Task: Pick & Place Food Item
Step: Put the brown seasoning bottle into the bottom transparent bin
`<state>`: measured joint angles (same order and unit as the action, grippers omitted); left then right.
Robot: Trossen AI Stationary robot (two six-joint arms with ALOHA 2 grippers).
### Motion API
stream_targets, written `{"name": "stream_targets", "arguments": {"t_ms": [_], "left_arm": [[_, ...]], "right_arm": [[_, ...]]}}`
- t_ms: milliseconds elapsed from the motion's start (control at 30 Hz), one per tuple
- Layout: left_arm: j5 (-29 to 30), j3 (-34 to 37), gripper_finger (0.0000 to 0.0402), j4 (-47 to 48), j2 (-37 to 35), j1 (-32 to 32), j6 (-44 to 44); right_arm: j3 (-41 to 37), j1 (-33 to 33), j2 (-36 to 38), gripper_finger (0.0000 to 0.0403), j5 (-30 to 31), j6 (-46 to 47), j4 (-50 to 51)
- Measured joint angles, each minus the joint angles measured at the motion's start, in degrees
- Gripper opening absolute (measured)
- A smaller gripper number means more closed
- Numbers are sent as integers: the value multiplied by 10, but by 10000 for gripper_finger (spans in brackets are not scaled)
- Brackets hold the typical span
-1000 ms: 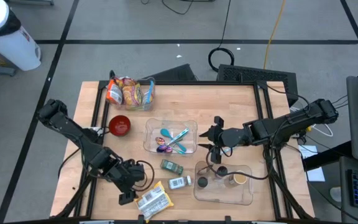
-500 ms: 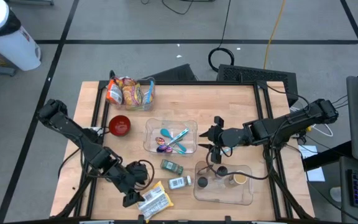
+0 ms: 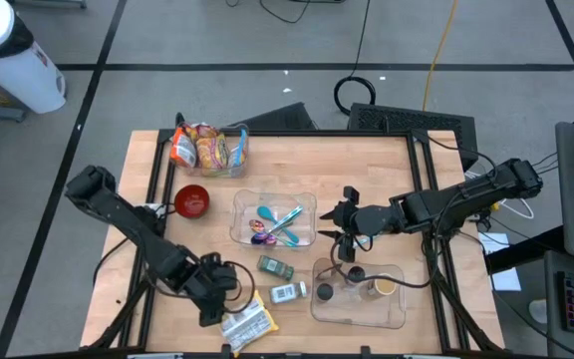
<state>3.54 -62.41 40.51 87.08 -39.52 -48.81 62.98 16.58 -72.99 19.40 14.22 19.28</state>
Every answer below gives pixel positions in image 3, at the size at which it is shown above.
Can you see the white label seasoning jar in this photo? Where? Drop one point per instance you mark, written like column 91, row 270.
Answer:
column 284, row 293

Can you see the orange label spice jar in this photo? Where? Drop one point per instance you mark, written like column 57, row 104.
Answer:
column 324, row 291

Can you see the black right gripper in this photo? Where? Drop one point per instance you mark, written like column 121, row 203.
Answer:
column 352, row 219

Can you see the red bowl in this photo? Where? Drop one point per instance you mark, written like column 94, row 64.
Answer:
column 192, row 201

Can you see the white paper sheet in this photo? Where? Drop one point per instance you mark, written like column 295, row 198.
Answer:
column 507, row 279

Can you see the blue clear plastic pouch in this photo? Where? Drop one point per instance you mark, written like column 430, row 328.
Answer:
column 239, row 149

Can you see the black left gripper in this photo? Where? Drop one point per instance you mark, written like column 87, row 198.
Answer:
column 214, row 279

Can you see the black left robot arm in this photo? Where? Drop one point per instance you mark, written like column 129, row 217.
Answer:
column 132, row 219

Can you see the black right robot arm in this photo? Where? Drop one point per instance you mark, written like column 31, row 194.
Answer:
column 466, row 194

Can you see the black desk beam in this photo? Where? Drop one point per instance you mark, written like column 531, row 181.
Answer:
column 521, row 251

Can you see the blue plastic spoon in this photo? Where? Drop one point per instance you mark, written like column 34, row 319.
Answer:
column 265, row 213

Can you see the white computer mouse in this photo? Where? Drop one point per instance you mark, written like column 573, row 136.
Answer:
column 538, row 311

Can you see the black metal table frame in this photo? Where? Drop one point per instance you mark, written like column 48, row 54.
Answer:
column 287, row 133

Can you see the yellow snack packet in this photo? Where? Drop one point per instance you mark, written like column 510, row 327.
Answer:
column 252, row 324

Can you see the orange ramen packet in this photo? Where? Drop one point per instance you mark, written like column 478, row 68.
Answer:
column 183, row 149

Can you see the plain black box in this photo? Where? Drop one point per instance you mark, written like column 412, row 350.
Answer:
column 282, row 119

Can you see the clear plastic bin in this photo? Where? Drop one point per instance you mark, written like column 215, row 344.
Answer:
column 237, row 199
column 367, row 314
column 207, row 172

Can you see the tan lid spice jar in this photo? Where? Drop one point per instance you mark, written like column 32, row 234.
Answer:
column 384, row 286

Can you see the purple label spice jar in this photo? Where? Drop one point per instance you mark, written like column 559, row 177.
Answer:
column 355, row 273

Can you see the roast beef ramen packet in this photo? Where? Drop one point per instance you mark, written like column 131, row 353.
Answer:
column 202, row 132

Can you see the white trash can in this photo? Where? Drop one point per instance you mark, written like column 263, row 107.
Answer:
column 23, row 75

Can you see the green spice jar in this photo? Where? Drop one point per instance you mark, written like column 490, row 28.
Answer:
column 274, row 267

